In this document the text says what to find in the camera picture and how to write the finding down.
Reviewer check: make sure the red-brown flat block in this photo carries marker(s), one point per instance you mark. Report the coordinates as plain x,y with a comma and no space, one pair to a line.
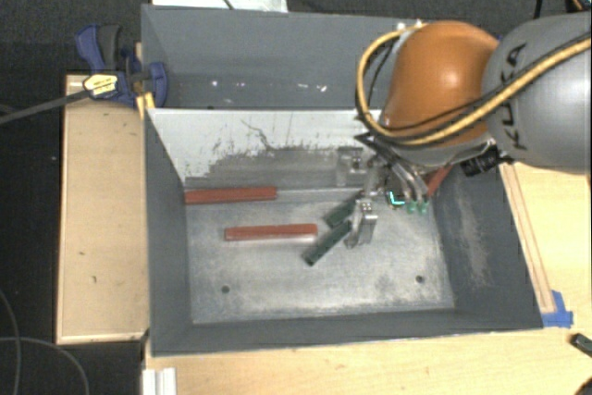
270,232
231,194
437,181

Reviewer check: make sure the grey metal bin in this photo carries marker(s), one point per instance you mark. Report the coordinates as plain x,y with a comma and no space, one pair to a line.
277,291

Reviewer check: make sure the black cylinder on white bracket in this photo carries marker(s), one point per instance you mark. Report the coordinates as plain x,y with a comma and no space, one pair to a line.
481,163

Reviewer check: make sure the dark green flat block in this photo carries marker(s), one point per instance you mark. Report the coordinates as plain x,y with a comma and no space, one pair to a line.
340,213
326,245

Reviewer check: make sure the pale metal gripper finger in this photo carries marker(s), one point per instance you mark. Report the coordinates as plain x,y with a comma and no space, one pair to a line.
350,173
363,229

